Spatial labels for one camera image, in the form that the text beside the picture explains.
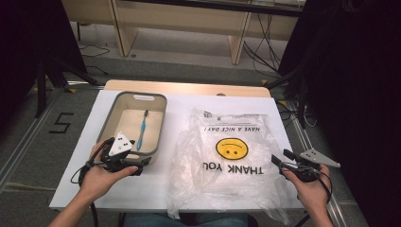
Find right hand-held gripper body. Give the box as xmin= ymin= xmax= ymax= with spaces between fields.
xmin=283 ymin=148 xmax=342 ymax=183

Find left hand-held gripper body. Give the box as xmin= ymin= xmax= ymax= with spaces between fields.
xmin=101 ymin=131 xmax=144 ymax=173

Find beige bin with grey rim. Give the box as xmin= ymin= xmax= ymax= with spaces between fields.
xmin=96 ymin=91 xmax=168 ymax=166

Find blue toothbrush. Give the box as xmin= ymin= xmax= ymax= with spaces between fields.
xmin=135 ymin=109 xmax=150 ymax=152

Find clear printed plastic bag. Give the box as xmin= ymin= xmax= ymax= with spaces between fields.
xmin=166 ymin=107 xmax=292 ymax=225

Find person's right hand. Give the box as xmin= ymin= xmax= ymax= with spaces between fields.
xmin=281 ymin=164 xmax=333 ymax=218

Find person's left hand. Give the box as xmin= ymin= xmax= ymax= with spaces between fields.
xmin=78 ymin=140 xmax=140 ymax=203

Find person's legs in jeans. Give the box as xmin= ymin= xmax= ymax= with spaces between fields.
xmin=120 ymin=212 xmax=253 ymax=227

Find black tripod stand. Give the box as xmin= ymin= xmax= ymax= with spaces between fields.
xmin=265 ymin=66 xmax=309 ymax=130
xmin=33 ymin=56 xmax=99 ymax=119

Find black curtain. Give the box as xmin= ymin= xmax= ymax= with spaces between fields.
xmin=0 ymin=0 xmax=88 ymax=127
xmin=276 ymin=0 xmax=401 ymax=227

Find small wooden table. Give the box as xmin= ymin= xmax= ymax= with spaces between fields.
xmin=103 ymin=79 xmax=272 ymax=98

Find long wooden desk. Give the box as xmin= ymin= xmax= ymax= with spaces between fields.
xmin=61 ymin=0 xmax=305 ymax=66

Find right hand-held gripper cable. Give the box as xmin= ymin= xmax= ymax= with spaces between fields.
xmin=293 ymin=164 xmax=334 ymax=227

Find hand-held gripper cable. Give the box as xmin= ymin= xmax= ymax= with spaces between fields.
xmin=69 ymin=160 xmax=99 ymax=227
xmin=293 ymin=164 xmax=334 ymax=227

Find metal floor rail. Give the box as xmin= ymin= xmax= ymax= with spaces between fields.
xmin=0 ymin=89 xmax=65 ymax=192
xmin=288 ymin=99 xmax=349 ymax=227

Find left hand-held gripper cable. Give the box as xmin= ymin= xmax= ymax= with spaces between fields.
xmin=69 ymin=160 xmax=99 ymax=227

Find thin black floor cable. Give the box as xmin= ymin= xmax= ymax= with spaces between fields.
xmin=78 ymin=43 xmax=112 ymax=59

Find black cables under desk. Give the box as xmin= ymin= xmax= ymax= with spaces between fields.
xmin=242 ymin=12 xmax=284 ymax=76

